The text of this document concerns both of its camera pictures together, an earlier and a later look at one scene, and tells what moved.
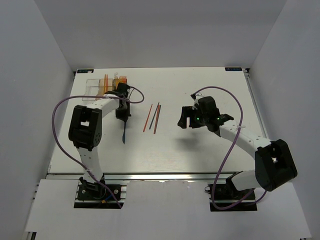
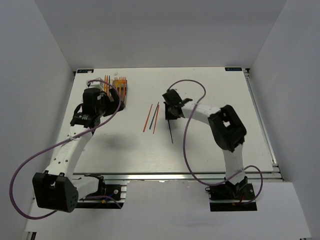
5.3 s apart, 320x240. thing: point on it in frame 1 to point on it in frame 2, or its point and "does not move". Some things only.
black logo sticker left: [85, 71] does not move
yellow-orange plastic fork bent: [117, 80] does not move
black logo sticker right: [233, 69] does not move
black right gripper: [188, 112] to [168, 117]
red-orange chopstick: [148, 118] does not move
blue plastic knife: [124, 134] to [109, 82]
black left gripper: [123, 117] to [114, 106]
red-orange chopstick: [157, 119] does not move
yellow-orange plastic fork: [120, 79] does not move
